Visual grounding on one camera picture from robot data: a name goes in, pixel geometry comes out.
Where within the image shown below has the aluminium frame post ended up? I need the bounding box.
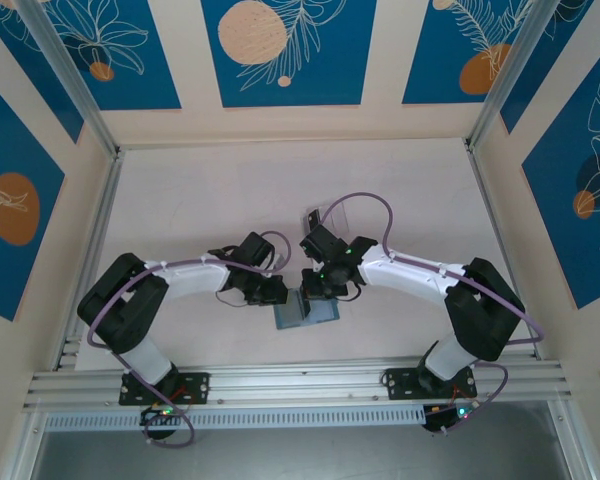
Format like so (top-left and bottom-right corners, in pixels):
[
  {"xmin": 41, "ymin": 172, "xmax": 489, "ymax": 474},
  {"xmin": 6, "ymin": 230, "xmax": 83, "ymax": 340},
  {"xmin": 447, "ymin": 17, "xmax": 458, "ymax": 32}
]
[
  {"xmin": 17, "ymin": 0, "xmax": 124, "ymax": 157},
  {"xmin": 467, "ymin": 0, "xmax": 556, "ymax": 151}
]

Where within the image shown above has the right controller board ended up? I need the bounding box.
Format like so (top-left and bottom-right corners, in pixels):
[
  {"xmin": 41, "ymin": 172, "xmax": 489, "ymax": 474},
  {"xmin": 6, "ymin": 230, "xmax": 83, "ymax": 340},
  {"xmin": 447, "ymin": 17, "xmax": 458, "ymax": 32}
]
[{"xmin": 423, "ymin": 403, "xmax": 474, "ymax": 434}]

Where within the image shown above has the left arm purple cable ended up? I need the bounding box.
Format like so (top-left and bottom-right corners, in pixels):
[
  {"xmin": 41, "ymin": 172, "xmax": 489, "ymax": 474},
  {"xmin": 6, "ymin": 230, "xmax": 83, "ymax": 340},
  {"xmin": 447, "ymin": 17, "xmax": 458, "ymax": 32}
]
[{"xmin": 88, "ymin": 230, "xmax": 292, "ymax": 450}]

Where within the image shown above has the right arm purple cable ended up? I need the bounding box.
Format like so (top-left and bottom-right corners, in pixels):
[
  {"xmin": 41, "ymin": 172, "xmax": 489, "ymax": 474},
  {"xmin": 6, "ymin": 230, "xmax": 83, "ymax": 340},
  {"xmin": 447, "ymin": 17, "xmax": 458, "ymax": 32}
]
[{"xmin": 311, "ymin": 192, "xmax": 545, "ymax": 437}]

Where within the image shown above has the aluminium side rail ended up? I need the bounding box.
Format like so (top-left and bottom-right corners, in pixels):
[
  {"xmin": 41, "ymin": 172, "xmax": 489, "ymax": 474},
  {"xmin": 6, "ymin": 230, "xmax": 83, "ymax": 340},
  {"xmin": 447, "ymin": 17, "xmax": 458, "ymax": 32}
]
[
  {"xmin": 54, "ymin": 149, "xmax": 126, "ymax": 371},
  {"xmin": 464, "ymin": 142, "xmax": 539, "ymax": 362}
]

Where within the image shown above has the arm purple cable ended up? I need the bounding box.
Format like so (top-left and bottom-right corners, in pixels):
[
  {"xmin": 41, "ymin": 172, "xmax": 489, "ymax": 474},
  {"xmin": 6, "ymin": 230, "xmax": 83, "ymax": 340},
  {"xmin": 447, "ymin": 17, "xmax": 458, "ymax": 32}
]
[
  {"xmin": 311, "ymin": 192, "xmax": 545, "ymax": 437},
  {"xmin": 88, "ymin": 230, "xmax": 292, "ymax": 450}
]

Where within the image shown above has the white slotted cable duct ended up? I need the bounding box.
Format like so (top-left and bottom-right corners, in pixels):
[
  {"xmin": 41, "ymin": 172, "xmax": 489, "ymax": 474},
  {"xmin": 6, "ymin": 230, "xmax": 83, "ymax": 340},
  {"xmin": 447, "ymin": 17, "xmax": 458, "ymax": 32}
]
[{"xmin": 44, "ymin": 405, "xmax": 429, "ymax": 431}]

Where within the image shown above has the clear acrylic card holder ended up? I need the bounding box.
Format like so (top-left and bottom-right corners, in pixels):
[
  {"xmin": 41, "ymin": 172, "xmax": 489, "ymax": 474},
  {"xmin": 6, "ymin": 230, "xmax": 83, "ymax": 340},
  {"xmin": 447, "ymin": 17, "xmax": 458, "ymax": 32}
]
[{"xmin": 302, "ymin": 201, "xmax": 354, "ymax": 236}]

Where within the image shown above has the aluminium cross rail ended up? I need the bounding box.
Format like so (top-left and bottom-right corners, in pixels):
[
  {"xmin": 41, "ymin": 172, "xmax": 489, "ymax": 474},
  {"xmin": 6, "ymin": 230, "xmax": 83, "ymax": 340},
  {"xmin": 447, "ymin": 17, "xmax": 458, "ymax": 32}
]
[{"xmin": 22, "ymin": 352, "xmax": 574, "ymax": 412}]

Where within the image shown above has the controller board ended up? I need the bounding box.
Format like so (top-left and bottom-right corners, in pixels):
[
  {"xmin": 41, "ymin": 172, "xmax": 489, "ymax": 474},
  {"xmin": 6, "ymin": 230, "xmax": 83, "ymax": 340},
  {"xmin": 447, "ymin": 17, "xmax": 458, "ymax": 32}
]
[
  {"xmin": 139, "ymin": 405, "xmax": 179, "ymax": 427},
  {"xmin": 423, "ymin": 403, "xmax": 474, "ymax": 434}
]

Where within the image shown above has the glossy credit card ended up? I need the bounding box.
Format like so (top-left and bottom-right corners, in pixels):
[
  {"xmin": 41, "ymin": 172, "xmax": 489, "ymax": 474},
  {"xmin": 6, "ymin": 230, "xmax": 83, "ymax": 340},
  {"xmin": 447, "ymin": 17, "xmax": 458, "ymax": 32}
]
[{"xmin": 282, "ymin": 288, "xmax": 309, "ymax": 324}]

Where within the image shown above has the left controller board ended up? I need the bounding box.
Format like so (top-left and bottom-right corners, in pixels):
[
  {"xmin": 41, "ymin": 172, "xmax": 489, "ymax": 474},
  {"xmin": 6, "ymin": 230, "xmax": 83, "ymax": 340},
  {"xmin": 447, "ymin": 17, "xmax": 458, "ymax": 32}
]
[{"xmin": 139, "ymin": 405, "xmax": 179, "ymax": 427}]

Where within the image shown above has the blue-grey rectangular pouch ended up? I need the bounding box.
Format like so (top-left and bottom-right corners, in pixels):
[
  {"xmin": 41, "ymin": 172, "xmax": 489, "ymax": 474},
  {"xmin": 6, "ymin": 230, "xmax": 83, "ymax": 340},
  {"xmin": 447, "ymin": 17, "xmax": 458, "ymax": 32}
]
[{"xmin": 273, "ymin": 298, "xmax": 340, "ymax": 330}]

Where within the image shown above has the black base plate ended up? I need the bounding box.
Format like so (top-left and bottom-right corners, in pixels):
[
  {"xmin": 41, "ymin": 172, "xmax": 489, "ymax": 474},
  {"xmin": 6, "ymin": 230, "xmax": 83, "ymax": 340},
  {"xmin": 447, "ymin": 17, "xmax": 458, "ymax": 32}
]
[
  {"xmin": 118, "ymin": 372, "xmax": 212, "ymax": 406},
  {"xmin": 383, "ymin": 366, "xmax": 477, "ymax": 401}
]

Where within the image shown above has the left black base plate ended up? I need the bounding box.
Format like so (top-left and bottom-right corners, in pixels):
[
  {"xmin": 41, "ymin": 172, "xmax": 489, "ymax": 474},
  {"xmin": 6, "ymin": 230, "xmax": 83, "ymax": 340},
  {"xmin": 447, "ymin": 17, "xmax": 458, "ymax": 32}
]
[{"xmin": 118, "ymin": 372, "xmax": 212, "ymax": 406}]

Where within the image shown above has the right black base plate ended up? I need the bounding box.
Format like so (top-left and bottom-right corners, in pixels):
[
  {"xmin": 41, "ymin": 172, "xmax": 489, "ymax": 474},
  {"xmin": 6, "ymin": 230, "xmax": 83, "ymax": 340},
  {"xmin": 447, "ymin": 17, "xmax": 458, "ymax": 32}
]
[{"xmin": 383, "ymin": 366, "xmax": 477, "ymax": 401}]

